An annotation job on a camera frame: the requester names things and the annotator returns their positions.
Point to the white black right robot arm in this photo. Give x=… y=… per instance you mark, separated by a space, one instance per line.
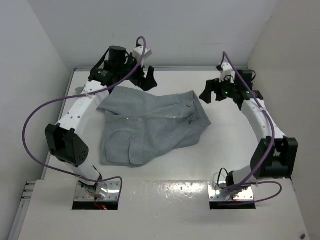
x=276 y=153

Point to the metal base plate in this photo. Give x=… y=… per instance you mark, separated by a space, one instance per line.
x=217 y=194
x=107 y=191

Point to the grey zip jacket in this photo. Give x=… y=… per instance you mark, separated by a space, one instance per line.
x=140 y=127

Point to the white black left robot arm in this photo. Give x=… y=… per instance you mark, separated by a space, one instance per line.
x=64 y=138

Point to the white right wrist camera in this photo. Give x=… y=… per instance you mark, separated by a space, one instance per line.
x=225 y=70

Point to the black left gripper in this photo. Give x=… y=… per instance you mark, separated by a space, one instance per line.
x=144 y=83

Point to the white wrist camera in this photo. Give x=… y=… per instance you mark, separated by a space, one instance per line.
x=225 y=70
x=138 y=51

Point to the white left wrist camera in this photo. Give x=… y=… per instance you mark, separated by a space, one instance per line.
x=138 y=51

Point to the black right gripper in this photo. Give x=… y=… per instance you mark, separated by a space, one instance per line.
x=213 y=85

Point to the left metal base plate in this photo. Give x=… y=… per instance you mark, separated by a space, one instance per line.
x=107 y=191

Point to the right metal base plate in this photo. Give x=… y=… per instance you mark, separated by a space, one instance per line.
x=217 y=194

